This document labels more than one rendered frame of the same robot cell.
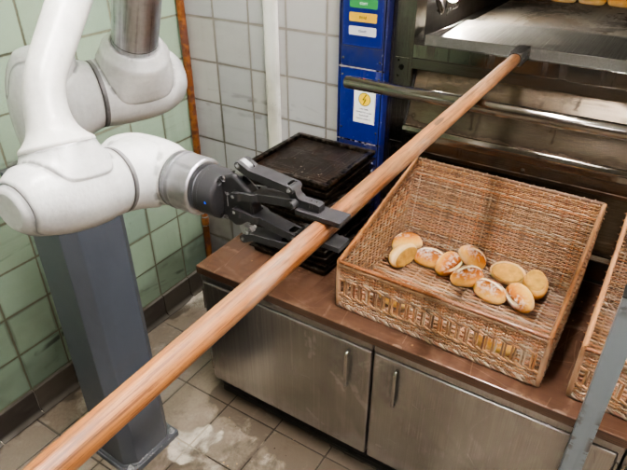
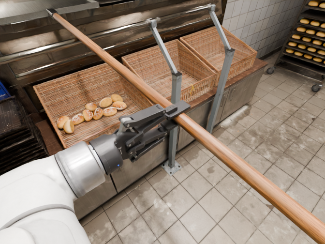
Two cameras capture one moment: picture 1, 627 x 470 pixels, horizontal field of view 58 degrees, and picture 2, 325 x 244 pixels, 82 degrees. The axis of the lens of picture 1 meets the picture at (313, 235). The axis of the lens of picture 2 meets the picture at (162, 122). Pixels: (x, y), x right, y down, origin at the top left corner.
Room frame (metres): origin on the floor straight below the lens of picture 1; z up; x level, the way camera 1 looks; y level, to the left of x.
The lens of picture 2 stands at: (0.57, 0.31, 1.48)
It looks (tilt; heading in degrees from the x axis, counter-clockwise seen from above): 45 degrees down; 289
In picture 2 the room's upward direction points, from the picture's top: straight up
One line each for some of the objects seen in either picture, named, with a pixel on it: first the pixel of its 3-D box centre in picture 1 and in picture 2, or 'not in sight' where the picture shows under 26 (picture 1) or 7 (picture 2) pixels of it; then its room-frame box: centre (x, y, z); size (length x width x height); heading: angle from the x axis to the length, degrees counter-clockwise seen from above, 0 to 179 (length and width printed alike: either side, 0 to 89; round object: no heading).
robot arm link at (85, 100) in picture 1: (50, 96); not in sight; (1.22, 0.58, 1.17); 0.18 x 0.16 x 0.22; 126
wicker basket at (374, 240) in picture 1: (468, 255); (97, 105); (1.25, -0.42, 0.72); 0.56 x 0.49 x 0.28; 57
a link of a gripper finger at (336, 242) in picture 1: (322, 238); (174, 120); (0.64, -0.01, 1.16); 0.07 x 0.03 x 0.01; 57
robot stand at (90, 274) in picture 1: (104, 326); not in sight; (1.21, 0.59, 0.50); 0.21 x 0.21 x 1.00; 56
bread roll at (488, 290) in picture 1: (490, 289); (109, 111); (1.23, -0.49, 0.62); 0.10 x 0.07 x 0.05; 41
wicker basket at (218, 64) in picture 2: not in sight; (217, 53); (0.62, -1.43, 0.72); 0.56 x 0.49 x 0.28; 58
